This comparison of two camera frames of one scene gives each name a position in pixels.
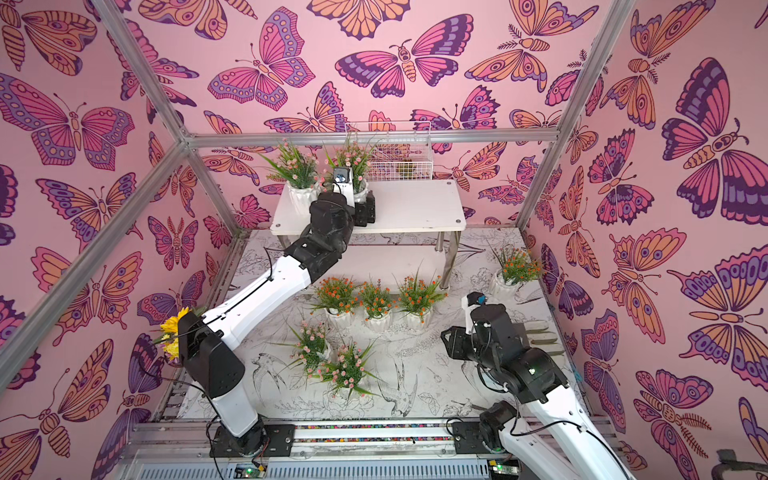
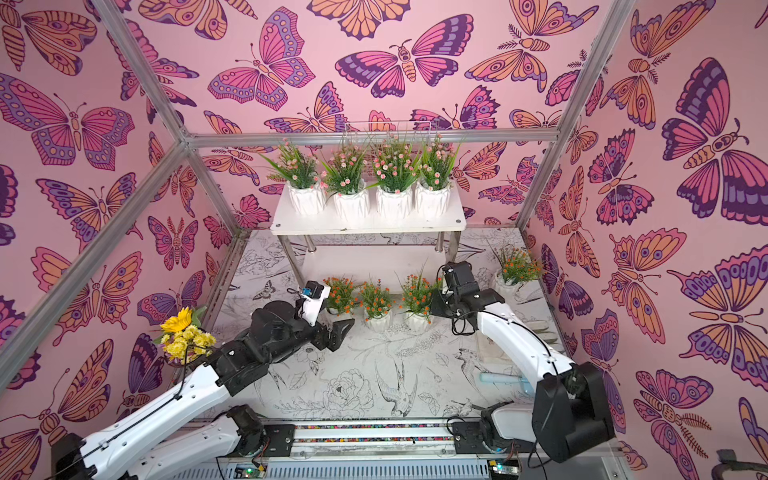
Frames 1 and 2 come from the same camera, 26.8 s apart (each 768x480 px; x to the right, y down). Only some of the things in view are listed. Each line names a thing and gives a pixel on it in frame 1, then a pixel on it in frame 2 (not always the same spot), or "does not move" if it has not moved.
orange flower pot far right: x=516 y=266 does not move
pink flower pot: x=311 y=348 → x=433 y=188
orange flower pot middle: x=377 y=303 does not move
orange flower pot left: x=337 y=296 does not move
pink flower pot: x=348 y=369 → x=394 y=169
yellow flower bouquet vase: x=170 y=334 does not move
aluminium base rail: x=178 y=448 does not move
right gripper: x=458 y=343 → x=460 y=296
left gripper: x=365 y=215 → x=335 y=339
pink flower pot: x=354 y=155 does not move
